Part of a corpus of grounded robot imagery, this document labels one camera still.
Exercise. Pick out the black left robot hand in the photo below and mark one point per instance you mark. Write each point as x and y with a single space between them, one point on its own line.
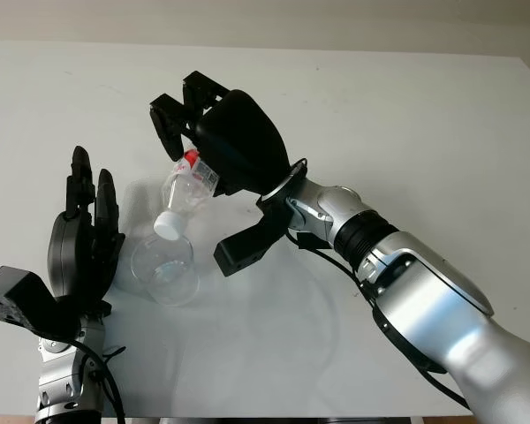
70 256

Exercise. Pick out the clear glass cup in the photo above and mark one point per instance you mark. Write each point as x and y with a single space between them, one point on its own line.
165 274

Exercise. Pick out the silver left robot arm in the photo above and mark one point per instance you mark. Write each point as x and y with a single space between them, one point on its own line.
57 380

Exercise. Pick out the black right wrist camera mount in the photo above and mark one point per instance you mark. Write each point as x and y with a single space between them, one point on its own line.
247 247

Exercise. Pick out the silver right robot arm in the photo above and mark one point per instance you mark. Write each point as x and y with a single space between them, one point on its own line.
424 300

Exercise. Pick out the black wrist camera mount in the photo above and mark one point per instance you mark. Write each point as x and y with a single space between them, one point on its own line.
22 296
247 247

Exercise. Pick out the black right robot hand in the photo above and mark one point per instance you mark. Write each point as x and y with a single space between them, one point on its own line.
243 141

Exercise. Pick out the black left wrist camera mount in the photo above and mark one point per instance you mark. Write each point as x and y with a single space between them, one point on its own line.
22 296

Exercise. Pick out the clear plastic water bottle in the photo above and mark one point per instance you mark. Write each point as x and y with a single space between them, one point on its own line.
183 190

